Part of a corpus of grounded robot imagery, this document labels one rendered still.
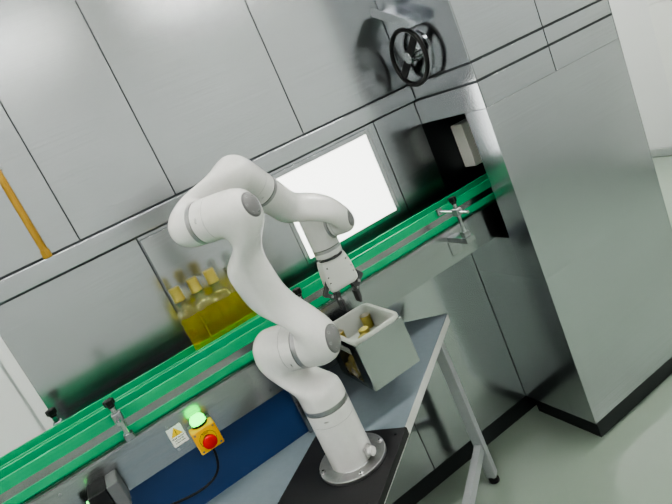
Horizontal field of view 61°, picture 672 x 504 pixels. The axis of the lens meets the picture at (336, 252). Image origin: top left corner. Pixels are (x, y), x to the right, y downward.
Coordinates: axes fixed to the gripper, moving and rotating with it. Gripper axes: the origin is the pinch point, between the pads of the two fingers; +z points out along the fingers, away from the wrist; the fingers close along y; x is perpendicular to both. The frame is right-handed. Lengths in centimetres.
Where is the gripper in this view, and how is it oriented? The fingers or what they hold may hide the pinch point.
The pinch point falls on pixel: (350, 300)
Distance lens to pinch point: 172.0
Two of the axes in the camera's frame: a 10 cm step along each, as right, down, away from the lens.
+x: 4.4, 0.6, -9.0
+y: -8.1, 4.7, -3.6
